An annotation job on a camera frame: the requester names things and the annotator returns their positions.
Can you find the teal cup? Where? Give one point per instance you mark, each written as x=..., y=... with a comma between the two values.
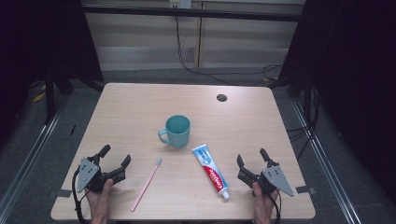
x=179, y=138

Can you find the grey tape piece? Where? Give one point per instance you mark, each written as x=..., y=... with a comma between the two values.
x=305, y=189
x=60, y=193

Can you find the black table grommet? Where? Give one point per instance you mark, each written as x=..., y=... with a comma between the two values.
x=221, y=97

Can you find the person's left hand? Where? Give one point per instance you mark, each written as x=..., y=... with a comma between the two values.
x=99, y=205

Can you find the toothpaste tube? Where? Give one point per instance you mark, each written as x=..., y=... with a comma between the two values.
x=211, y=171

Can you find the metal floor rail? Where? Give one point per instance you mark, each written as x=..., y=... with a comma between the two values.
x=28, y=161
x=327, y=174

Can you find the dark curtain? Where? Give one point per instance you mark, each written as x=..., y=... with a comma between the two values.
x=40, y=40
x=351, y=77

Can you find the pink toothbrush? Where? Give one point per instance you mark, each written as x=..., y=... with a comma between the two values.
x=146, y=184

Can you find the person's right hand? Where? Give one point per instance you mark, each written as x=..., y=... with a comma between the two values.
x=264, y=207

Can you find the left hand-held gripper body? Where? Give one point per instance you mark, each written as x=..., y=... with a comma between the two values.
x=93, y=179

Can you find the dark desk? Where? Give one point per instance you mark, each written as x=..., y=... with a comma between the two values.
x=193, y=13

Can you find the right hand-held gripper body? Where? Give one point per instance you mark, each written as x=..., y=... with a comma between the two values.
x=274, y=179

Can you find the white wall socket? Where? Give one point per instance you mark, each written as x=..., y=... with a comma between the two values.
x=180, y=3

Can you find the black stand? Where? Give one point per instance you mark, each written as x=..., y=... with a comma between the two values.
x=49, y=99
x=308, y=105

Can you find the yellow floor tape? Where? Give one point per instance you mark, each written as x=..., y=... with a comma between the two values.
x=39, y=97

